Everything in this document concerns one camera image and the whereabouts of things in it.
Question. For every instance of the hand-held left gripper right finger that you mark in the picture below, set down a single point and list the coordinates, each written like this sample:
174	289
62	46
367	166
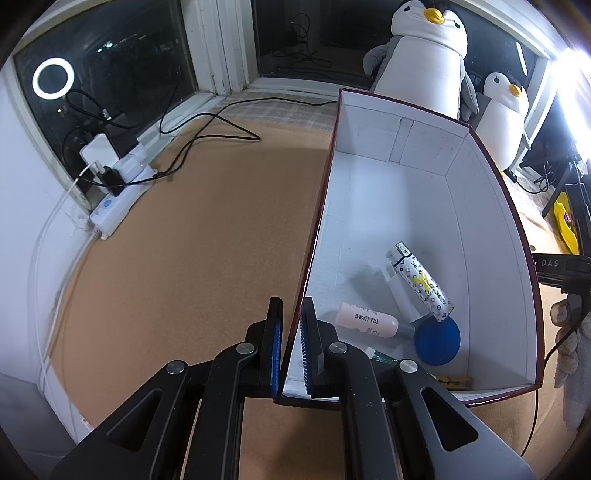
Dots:
304	360

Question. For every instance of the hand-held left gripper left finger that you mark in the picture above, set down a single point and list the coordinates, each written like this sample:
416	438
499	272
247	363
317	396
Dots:
276	360

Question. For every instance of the pink bottle grey cap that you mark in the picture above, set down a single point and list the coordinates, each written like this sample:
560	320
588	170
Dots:
367	321

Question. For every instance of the small white green tube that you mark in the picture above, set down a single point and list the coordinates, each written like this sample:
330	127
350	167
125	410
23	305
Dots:
381	355

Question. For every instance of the patterned white lighter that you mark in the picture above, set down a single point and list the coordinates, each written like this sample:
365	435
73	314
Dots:
422	284

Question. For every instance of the wooden clip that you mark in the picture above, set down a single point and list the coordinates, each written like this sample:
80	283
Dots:
455	381

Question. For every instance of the white cardboard box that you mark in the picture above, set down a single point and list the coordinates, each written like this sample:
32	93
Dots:
392	203

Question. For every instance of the person's right hand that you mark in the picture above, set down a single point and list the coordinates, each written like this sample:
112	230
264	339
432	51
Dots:
577	369

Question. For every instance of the yellow fruit bowl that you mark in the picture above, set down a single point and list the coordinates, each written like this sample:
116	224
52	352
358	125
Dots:
565	226

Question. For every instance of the black light stand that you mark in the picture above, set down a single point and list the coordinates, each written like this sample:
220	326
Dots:
565	180

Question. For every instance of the blue round lid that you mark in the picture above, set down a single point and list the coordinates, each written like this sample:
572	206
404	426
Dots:
438	344

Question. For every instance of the small penguin plush toy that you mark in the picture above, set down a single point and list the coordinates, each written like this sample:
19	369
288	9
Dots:
503	124

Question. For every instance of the white power strip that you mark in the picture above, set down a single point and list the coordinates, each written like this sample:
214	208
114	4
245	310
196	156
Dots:
115	210

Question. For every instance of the black plug adapter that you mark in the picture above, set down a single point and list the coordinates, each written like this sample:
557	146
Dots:
112	180

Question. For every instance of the checked cloth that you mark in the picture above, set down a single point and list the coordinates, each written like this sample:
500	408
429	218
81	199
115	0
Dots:
295	113

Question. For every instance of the large penguin plush toy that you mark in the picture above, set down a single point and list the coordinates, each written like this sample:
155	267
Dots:
422	64

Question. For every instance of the white charger block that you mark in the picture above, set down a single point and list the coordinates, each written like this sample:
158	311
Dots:
99	150

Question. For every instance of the white window frame post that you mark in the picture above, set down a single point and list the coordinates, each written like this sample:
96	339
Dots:
219	46

